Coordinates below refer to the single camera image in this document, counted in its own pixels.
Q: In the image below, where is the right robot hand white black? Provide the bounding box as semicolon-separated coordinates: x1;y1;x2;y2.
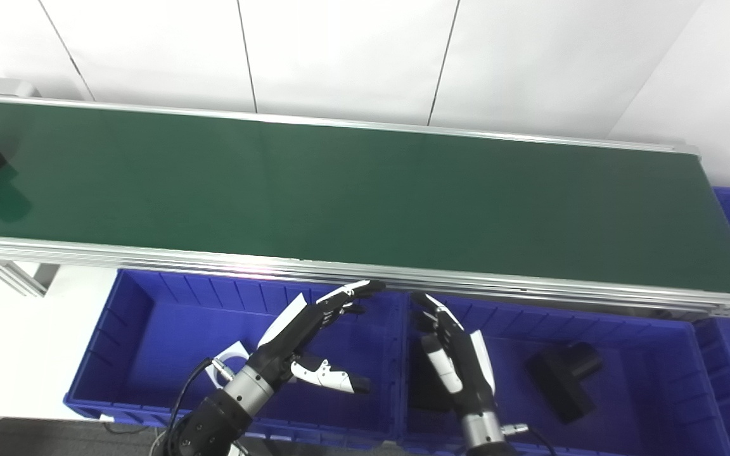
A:
411;291;497;417

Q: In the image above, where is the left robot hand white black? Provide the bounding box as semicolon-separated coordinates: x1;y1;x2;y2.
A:
248;280;387;395

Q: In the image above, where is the white square part round hole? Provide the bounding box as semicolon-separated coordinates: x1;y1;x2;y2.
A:
208;341;252;384

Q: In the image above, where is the black cylinder block part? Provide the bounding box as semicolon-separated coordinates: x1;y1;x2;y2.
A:
411;355;461;412

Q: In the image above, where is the aluminium conveyor leg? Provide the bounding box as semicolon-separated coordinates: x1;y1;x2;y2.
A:
0;258;60;297

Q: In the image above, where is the black T-shaped part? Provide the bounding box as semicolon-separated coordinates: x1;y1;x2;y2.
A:
525;342;603;424

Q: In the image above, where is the green conveyor belt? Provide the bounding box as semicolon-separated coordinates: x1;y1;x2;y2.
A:
0;100;730;295
0;94;730;320

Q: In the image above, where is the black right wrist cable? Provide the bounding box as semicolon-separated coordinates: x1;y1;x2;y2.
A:
503;423;556;456

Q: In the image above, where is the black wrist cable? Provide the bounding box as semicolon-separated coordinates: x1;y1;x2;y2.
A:
503;423;556;456
165;357;236;456

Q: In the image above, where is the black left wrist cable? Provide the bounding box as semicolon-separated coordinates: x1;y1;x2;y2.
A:
165;357;236;456

